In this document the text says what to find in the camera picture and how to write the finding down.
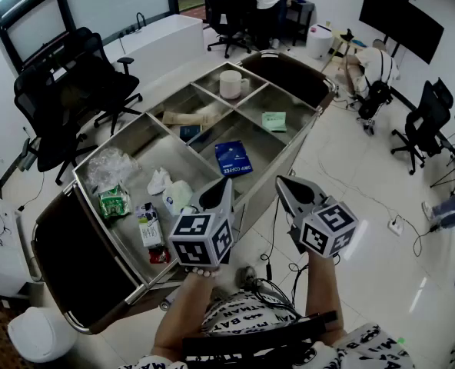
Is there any white milk carton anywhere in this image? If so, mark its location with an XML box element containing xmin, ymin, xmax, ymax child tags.
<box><xmin>135</xmin><ymin>201</ymin><xmax>164</xmax><ymax>249</ymax></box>

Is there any black tripod stand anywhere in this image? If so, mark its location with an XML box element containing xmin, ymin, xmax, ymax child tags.
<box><xmin>429</xmin><ymin>128</ymin><xmax>455</xmax><ymax>196</ymax></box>

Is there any blue foil packet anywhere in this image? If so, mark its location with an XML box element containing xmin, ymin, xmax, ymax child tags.
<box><xmin>214</xmin><ymin>140</ymin><xmax>254</xmax><ymax>178</ymax></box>

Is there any steel compartment tray table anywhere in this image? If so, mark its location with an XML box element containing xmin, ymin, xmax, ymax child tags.
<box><xmin>30</xmin><ymin>50</ymin><xmax>338</xmax><ymax>336</ymax></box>

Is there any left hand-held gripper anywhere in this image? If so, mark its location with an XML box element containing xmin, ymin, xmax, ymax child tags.
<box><xmin>168</xmin><ymin>178</ymin><xmax>235</xmax><ymax>268</ymax></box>

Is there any large black screen on stand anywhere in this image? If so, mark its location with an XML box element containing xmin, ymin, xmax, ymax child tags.
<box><xmin>359</xmin><ymin>0</ymin><xmax>446</xmax><ymax>65</ymax></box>

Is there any small red packet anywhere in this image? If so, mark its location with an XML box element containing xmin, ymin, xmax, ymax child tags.
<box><xmin>148</xmin><ymin>246</ymin><xmax>171</xmax><ymax>264</ymax></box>

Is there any pale bead bracelet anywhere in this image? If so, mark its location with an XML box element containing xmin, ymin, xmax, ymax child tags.
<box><xmin>184</xmin><ymin>266</ymin><xmax>223</xmax><ymax>278</ymax></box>

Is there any pale green packet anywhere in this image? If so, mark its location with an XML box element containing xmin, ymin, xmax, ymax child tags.
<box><xmin>261</xmin><ymin>111</ymin><xmax>288</xmax><ymax>133</ymax></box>

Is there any person's white printed clothing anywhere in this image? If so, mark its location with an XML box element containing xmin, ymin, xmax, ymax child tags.
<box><xmin>118</xmin><ymin>289</ymin><xmax>417</xmax><ymax>369</ymax></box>

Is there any black wheeled device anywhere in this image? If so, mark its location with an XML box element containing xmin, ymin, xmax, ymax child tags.
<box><xmin>357</xmin><ymin>80</ymin><xmax>394</xmax><ymax>136</ymax></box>

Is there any brown paper pouch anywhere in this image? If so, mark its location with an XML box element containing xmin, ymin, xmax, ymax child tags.
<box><xmin>161</xmin><ymin>109</ymin><xmax>220</xmax><ymax>127</ymax></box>

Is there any small dark blue box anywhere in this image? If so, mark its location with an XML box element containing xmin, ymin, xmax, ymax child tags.
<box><xmin>179</xmin><ymin>125</ymin><xmax>203</xmax><ymax>143</ymax></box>

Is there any white ceramic mug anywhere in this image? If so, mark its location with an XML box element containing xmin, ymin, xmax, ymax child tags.
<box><xmin>218</xmin><ymin>70</ymin><xmax>251</xmax><ymax>100</ymax></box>

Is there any clear plastic bag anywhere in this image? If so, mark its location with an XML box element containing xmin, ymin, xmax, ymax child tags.
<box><xmin>85</xmin><ymin>147</ymin><xmax>141</xmax><ymax>195</ymax></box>

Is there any white tissue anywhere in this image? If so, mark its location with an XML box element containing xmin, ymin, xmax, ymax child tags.
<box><xmin>147</xmin><ymin>167</ymin><xmax>174</xmax><ymax>196</ymax></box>

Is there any black chest strap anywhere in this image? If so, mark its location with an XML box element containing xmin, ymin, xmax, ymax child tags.
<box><xmin>181</xmin><ymin>309</ymin><xmax>340</xmax><ymax>362</ymax></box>

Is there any black floor cable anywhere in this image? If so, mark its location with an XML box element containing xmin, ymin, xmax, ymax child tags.
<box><xmin>259</xmin><ymin>198</ymin><xmax>310</xmax><ymax>308</ymax></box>

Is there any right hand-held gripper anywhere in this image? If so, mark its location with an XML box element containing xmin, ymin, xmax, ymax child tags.
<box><xmin>275</xmin><ymin>175</ymin><xmax>359</xmax><ymax>259</ymax></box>

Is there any white power strip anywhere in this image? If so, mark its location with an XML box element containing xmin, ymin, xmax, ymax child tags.
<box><xmin>387</xmin><ymin>216</ymin><xmax>405</xmax><ymax>237</ymax></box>

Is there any white rectangular counter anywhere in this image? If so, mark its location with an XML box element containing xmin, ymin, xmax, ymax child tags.
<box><xmin>104</xmin><ymin>13</ymin><xmax>206</xmax><ymax>88</ymax></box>

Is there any person's left forearm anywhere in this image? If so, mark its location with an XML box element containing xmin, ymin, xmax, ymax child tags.
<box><xmin>150</xmin><ymin>267</ymin><xmax>223</xmax><ymax>361</ymax></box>

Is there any person's grey shoe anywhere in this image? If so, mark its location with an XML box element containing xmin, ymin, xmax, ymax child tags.
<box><xmin>234</xmin><ymin>266</ymin><xmax>257</xmax><ymax>290</ymax></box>

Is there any white cabinet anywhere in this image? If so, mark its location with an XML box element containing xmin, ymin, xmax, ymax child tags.
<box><xmin>0</xmin><ymin>182</ymin><xmax>33</xmax><ymax>298</ymax></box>

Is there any green snack packet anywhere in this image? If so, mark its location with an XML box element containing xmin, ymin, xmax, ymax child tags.
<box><xmin>98</xmin><ymin>182</ymin><xmax>131</xmax><ymax>219</ymax></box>

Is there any white lidded trash bin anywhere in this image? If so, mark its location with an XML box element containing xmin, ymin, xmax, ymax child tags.
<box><xmin>7</xmin><ymin>306</ymin><xmax>77</xmax><ymax>364</ymax></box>

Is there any pale white soft pouch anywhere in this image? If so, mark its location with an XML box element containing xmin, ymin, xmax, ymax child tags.
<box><xmin>161</xmin><ymin>180</ymin><xmax>194</xmax><ymax>217</ymax></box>

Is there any person's right forearm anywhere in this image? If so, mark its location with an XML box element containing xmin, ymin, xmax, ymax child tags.
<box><xmin>305</xmin><ymin>251</ymin><xmax>347</xmax><ymax>341</ymax></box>

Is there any small yellow table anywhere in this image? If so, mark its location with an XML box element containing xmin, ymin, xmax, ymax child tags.
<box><xmin>321</xmin><ymin>28</ymin><xmax>364</xmax><ymax>72</ymax></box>

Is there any black framed glass partition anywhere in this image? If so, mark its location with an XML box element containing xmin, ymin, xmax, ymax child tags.
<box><xmin>0</xmin><ymin>0</ymin><xmax>177</xmax><ymax>73</ymax></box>

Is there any white cylindrical bin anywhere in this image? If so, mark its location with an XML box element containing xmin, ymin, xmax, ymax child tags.
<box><xmin>306</xmin><ymin>23</ymin><xmax>334</xmax><ymax>60</ymax></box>

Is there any black mesh office chair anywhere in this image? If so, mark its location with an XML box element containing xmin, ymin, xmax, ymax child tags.
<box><xmin>64</xmin><ymin>27</ymin><xmax>144</xmax><ymax>136</ymax></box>
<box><xmin>206</xmin><ymin>0</ymin><xmax>257</xmax><ymax>59</ymax></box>
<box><xmin>390</xmin><ymin>77</ymin><xmax>455</xmax><ymax>176</ymax></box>
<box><xmin>14</xmin><ymin>65</ymin><xmax>98</xmax><ymax>186</ymax></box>

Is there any dark side table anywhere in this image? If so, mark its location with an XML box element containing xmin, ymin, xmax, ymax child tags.
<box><xmin>287</xmin><ymin>0</ymin><xmax>316</xmax><ymax>48</ymax></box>

